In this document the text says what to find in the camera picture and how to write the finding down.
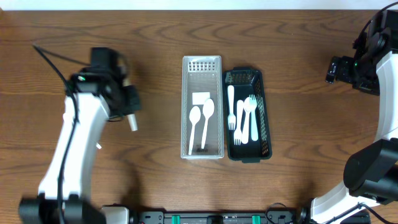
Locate white plastic fork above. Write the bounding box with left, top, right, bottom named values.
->
left=234, top=100, right=244, bottom=146
left=249, top=95, right=259, bottom=141
left=227, top=85, right=236, bottom=131

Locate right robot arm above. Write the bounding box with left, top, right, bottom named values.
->
left=297, top=6, right=397, bottom=223

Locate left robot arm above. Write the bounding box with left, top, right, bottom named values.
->
left=19, top=47, right=141, bottom=223

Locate clear plastic basket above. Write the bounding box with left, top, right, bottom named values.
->
left=180, top=55, right=224, bottom=159

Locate black plastic basket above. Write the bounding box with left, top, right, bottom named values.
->
left=221, top=67, right=272, bottom=163

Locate left black cable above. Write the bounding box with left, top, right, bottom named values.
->
left=32, top=43, right=91, bottom=224

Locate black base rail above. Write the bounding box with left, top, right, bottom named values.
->
left=138, top=202, right=372, bottom=224

